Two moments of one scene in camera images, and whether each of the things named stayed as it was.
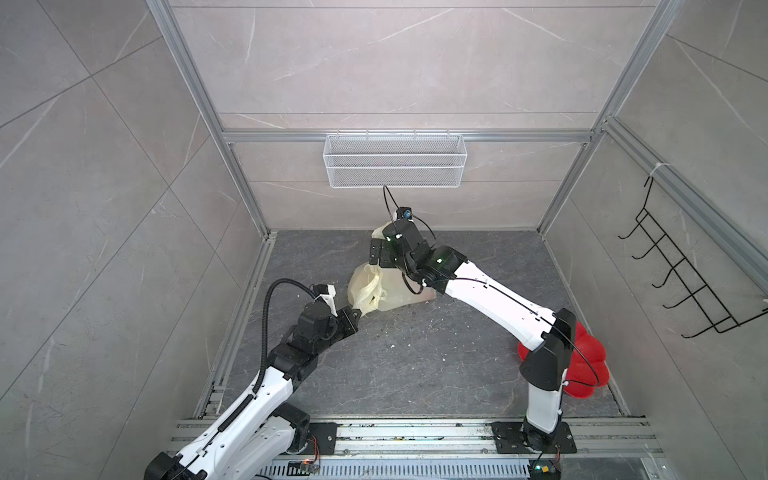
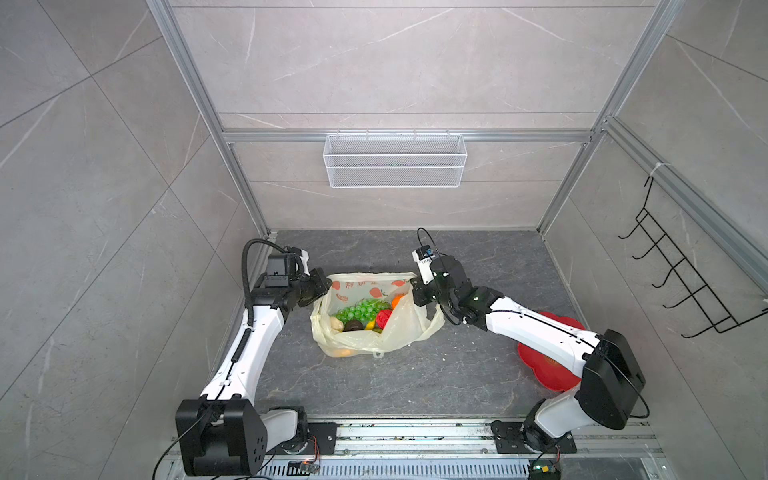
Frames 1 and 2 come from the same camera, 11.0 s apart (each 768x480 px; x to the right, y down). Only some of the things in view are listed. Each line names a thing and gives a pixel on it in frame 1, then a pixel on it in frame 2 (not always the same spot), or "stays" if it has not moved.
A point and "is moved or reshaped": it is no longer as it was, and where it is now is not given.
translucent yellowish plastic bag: x=374 y=288 is moved or reshaped
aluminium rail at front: x=610 y=435 stays
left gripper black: x=351 y=325 to x=320 y=288
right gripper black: x=375 y=245 to x=420 y=298
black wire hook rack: x=720 y=319 stays
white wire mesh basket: x=395 y=161 stays
